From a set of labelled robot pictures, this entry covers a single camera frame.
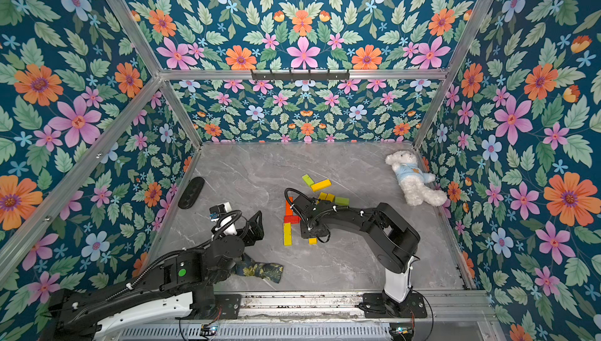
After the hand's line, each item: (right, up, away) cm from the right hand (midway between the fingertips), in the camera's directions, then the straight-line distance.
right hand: (313, 228), depth 91 cm
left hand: (-17, +9, -20) cm, 28 cm away
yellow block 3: (0, -4, -4) cm, 5 cm away
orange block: (-10, +5, +5) cm, 13 cm away
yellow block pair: (+7, +11, +8) cm, 15 cm away
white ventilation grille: (-17, -26, -21) cm, 37 cm away
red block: (-9, +3, +2) cm, 9 cm away
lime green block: (-3, +18, +14) cm, 23 cm away
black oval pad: (-52, +13, +8) cm, 55 cm away
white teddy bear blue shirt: (+41, +19, +5) cm, 46 cm away
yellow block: (+3, +16, +13) cm, 21 cm away
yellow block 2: (-10, -2, -2) cm, 10 cm away
